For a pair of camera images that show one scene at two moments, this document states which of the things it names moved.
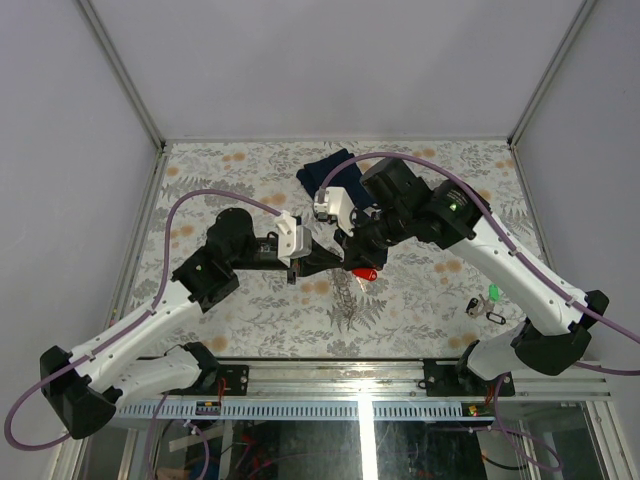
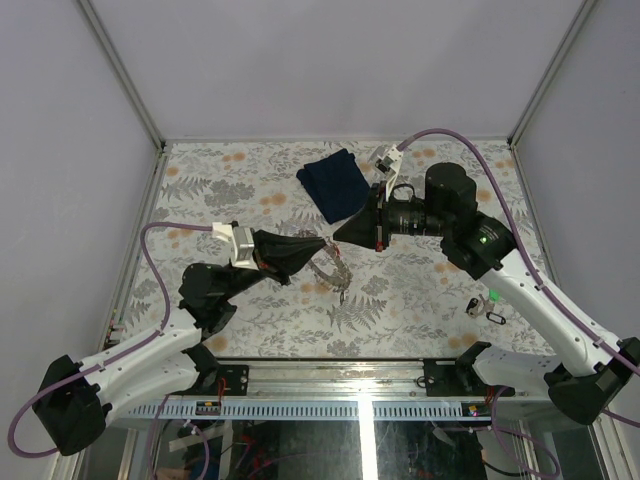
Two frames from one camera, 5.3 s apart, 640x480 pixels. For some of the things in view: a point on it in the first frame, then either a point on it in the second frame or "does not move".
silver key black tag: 475,308 does not move
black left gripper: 320,260 -> 283,256
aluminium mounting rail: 366,381 does not move
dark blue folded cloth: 314,174 does not move
